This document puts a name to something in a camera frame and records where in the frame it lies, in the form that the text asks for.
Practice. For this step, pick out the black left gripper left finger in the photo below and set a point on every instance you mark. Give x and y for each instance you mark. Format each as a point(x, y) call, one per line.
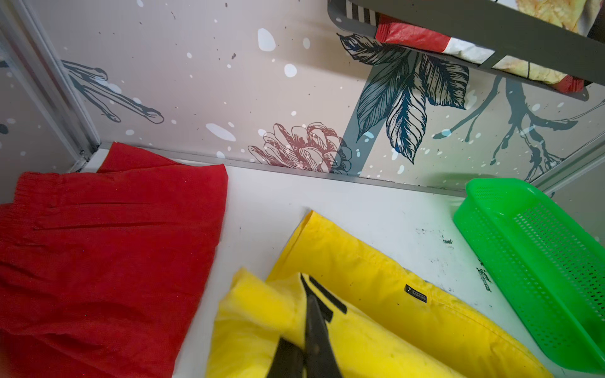
point(288, 362)

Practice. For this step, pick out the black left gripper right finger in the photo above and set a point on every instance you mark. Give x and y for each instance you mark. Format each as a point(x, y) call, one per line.
point(320, 360)

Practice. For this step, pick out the yellow shorts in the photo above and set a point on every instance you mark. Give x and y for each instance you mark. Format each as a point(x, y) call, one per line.
point(382, 320)

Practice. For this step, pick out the red shorts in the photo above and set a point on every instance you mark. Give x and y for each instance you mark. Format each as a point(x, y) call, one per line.
point(102, 273)

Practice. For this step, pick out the green plastic basket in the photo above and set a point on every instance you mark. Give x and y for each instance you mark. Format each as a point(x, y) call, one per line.
point(547, 266)

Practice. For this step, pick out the black wall shelf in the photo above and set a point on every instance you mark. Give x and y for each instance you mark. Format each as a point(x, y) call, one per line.
point(556, 45)

